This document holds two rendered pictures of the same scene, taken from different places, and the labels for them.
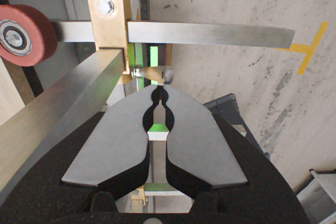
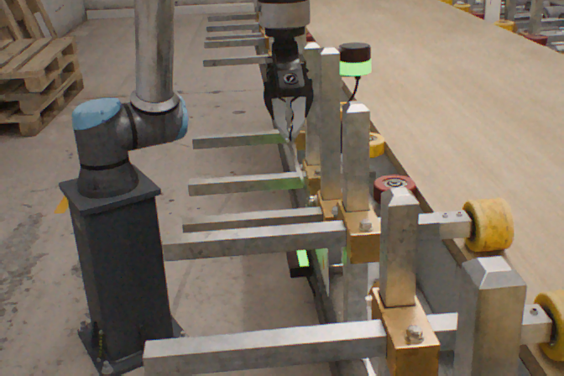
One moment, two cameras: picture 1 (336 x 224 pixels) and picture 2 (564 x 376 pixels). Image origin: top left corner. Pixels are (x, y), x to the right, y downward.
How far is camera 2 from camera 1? 109 cm
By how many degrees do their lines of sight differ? 36
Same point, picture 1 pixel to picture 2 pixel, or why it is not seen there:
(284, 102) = not seen: outside the picture
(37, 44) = (378, 182)
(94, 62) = (332, 169)
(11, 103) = (410, 161)
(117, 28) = (327, 206)
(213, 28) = (253, 217)
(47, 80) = not seen: hidden behind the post
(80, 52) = not seen: hidden behind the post
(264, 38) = (209, 218)
